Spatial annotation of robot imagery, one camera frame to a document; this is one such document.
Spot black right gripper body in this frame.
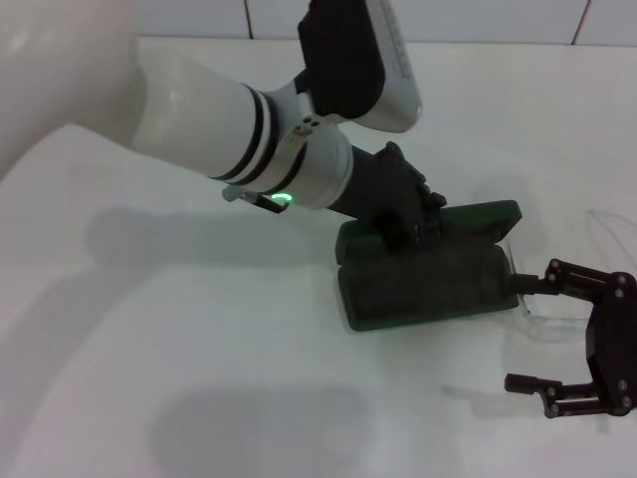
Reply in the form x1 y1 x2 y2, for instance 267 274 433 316
584 271 637 417

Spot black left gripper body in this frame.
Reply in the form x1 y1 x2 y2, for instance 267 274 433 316
327 141 433 255

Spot clear white glasses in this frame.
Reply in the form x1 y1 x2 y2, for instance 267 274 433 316
502 208 633 345

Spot green glasses case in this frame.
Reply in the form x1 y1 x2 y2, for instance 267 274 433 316
332 198 523 334

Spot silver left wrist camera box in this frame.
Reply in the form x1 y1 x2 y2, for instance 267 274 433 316
297 0 423 134

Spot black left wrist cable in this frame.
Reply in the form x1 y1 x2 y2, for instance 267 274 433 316
222 186 293 216

